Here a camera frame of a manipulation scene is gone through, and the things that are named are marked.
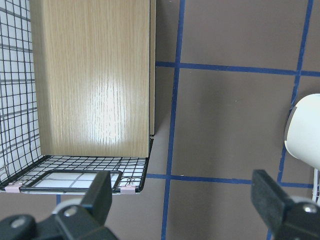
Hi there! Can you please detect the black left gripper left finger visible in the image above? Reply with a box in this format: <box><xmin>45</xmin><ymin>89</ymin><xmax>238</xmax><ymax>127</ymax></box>
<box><xmin>54</xmin><ymin>171</ymin><xmax>113</xmax><ymax>240</ymax></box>

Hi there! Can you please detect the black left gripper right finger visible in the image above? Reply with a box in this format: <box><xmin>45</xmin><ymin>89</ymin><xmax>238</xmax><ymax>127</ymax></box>
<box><xmin>251</xmin><ymin>169</ymin><xmax>320</xmax><ymax>240</ymax></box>

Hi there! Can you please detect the white toaster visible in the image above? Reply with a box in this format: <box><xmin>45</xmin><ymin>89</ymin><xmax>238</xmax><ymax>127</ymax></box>
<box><xmin>284</xmin><ymin>93</ymin><xmax>320</xmax><ymax>169</ymax></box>

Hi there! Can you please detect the pink binder clip right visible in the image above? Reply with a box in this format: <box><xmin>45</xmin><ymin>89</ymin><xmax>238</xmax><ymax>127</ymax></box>
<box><xmin>119</xmin><ymin>178</ymin><xmax>136</xmax><ymax>195</ymax></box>

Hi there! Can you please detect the pink binder clip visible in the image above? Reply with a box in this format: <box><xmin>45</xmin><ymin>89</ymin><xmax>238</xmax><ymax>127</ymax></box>
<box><xmin>119</xmin><ymin>178</ymin><xmax>136</xmax><ymax>195</ymax></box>
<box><xmin>4</xmin><ymin>182</ymin><xmax>23</xmax><ymax>193</ymax></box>

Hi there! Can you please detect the pink binder clip left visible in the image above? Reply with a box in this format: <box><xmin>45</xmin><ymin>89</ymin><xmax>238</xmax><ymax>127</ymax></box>
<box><xmin>4</xmin><ymin>182</ymin><xmax>23</xmax><ymax>193</ymax></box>

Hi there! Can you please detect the wire basket with wooden shelf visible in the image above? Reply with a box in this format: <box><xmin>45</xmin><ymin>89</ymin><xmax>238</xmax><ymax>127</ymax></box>
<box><xmin>0</xmin><ymin>0</ymin><xmax>156</xmax><ymax>194</ymax></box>

